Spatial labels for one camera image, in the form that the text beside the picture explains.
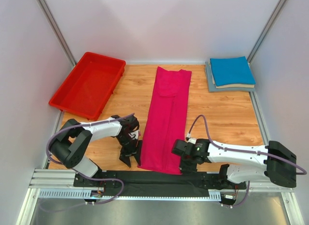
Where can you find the grey folded t shirt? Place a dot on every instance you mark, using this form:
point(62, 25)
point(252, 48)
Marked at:
point(212, 87)

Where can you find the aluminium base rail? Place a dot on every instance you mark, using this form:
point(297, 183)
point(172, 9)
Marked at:
point(58, 183)

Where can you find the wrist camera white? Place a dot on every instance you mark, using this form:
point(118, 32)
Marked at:
point(135, 134)
point(191, 140)

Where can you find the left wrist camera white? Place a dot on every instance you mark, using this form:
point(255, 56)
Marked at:
point(135, 134)

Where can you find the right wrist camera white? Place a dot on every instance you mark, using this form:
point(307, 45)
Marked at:
point(191, 140)

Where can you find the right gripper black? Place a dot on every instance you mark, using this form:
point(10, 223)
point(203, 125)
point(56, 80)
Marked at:
point(187, 165)

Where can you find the right frame post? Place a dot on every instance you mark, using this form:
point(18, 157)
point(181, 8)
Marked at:
point(266, 29)

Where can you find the red plastic bin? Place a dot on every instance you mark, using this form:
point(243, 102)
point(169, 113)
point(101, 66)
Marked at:
point(88, 87)

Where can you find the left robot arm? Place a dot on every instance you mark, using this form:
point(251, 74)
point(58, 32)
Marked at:
point(68, 146)

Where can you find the beige folded t shirt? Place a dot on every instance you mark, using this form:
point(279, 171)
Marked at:
point(230, 85)

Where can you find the magenta t shirt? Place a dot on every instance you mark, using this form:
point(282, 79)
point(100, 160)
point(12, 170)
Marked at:
point(166, 121)

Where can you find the left frame post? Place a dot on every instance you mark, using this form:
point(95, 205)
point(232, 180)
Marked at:
point(54, 25)

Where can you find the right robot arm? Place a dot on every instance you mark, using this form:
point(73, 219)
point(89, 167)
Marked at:
point(273, 162)

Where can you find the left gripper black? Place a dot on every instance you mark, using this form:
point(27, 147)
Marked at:
point(129, 150)

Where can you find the frame post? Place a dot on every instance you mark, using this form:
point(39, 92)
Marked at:
point(54, 25)
point(266, 29)

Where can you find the blue folded t shirt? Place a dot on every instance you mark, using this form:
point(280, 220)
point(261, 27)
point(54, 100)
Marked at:
point(231, 71)

